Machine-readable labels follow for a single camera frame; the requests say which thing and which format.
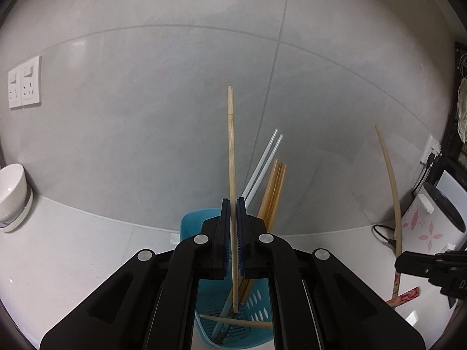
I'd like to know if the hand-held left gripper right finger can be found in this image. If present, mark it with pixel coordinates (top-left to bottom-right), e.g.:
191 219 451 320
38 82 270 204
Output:
236 197 426 350

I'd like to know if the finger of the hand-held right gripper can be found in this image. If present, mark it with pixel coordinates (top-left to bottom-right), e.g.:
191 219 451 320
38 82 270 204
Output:
395 251 439 281

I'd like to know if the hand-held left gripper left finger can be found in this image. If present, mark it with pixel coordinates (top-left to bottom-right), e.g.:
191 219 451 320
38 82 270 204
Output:
39 198 232 350

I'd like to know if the wooden chopstick printed end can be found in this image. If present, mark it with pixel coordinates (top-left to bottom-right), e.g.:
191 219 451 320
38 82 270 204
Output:
386 287 419 306

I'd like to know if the blue plastic utensil holder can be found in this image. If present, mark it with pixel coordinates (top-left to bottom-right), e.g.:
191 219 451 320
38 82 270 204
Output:
180 209 274 350

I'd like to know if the plain wooden chopstick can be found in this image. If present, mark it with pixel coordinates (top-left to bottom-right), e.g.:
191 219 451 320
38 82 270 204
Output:
199 314 273 328
257 158 278 219
262 161 283 223
227 85 241 314

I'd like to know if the pale chopstick red printed end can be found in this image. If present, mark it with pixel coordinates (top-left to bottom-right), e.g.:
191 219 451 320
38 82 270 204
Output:
375 124 405 298

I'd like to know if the white floral rice cooker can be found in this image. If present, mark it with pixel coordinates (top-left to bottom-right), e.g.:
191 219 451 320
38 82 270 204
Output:
399 182 467 259

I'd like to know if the white plastic chopstick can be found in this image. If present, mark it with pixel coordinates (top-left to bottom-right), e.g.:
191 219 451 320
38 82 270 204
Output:
244 134 284 205
239 127 280 197

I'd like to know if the white panel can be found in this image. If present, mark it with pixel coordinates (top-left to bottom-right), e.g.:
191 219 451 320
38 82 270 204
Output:
436 169 467 219

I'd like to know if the black shelf rack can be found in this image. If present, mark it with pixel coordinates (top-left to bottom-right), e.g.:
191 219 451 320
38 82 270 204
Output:
440 40 467 197

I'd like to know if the white net cloth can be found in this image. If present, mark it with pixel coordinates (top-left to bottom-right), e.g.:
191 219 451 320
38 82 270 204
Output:
456 76 467 139

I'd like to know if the white plate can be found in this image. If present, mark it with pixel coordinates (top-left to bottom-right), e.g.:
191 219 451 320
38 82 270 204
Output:
0 190 34 233

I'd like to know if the large white bowl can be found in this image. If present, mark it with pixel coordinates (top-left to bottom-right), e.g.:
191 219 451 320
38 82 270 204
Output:
0 163 29 223

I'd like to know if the black power cable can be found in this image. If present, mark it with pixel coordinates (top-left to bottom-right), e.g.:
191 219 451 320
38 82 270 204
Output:
372 153 438 252

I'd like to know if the white wall socket with plug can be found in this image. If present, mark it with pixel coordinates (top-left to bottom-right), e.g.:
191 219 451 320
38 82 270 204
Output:
419 136 442 165

